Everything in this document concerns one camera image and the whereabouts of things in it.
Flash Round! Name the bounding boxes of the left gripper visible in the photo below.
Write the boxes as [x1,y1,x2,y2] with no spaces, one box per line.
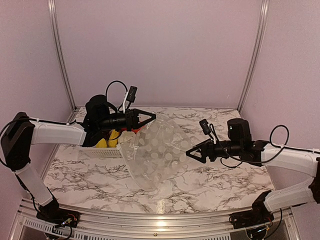
[97,108,156,131]

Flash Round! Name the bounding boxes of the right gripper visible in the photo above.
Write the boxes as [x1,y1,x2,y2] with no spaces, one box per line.
[186,138,243,164]

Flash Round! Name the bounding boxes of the white fake cauliflower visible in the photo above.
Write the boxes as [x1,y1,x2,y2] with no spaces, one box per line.
[118,130,136,145]

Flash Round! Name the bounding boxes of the yellow fake corn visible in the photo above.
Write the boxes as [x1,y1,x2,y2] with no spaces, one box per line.
[107,129,120,148]
[95,138,108,148]

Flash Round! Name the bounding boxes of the clear zip top bag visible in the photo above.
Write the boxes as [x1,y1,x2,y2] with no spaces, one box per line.
[117,114,194,192]

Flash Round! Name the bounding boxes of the white plastic basket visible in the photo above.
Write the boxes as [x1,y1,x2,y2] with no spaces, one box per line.
[75,136,122,158]

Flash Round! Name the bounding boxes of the purple fake grapes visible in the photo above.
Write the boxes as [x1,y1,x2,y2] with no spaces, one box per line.
[102,130,112,141]

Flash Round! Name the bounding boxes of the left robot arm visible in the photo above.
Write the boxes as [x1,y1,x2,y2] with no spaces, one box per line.
[0,86,156,223]

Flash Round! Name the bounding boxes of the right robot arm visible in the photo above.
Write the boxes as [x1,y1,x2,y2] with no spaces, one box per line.
[185,118,320,224]

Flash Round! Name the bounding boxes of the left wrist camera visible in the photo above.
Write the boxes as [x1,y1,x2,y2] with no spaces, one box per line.
[122,86,138,113]

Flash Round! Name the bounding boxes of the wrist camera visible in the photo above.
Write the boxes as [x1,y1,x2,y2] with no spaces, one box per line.
[199,119,217,144]
[122,86,138,113]

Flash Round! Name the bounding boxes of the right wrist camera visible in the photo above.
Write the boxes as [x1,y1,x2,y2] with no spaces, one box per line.
[199,119,217,144]

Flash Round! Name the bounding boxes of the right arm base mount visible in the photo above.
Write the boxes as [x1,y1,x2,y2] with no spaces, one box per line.
[228,201,275,229]

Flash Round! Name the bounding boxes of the left aluminium frame post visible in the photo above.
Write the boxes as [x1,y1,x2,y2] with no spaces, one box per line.
[47,0,77,111]

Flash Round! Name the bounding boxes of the aluminium frame post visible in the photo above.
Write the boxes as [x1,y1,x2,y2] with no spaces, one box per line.
[237,0,270,113]
[47,0,77,111]

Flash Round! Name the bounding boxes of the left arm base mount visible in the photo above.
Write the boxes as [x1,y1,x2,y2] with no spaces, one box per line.
[36,199,80,228]

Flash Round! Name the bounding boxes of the right aluminium frame post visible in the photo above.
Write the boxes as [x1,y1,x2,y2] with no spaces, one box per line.
[237,0,270,113]

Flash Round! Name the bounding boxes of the front aluminium rail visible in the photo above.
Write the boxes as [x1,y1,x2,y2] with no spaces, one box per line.
[7,197,303,240]

